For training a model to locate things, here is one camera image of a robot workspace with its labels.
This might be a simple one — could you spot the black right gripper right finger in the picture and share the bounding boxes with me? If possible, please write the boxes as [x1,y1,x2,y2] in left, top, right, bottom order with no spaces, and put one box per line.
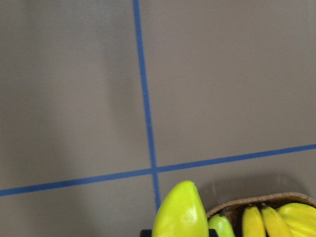
[209,229,217,237]

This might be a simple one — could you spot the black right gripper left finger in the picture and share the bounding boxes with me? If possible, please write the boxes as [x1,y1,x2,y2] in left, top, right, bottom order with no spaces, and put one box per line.
[140,229,152,237]

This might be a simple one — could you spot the wicker fruit basket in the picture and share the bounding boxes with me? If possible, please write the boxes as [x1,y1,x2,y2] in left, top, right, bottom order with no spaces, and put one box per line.
[206,192,316,237]

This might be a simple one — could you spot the green pear fruit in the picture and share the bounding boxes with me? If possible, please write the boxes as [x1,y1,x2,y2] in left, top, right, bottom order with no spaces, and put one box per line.
[208,214,235,237]

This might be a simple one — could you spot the yellow banana bunch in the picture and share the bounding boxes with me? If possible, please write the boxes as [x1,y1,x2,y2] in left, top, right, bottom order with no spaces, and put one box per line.
[241,202,316,237]

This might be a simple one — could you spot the brown paper table mat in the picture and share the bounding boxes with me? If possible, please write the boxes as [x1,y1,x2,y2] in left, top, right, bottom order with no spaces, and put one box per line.
[0,0,316,237]

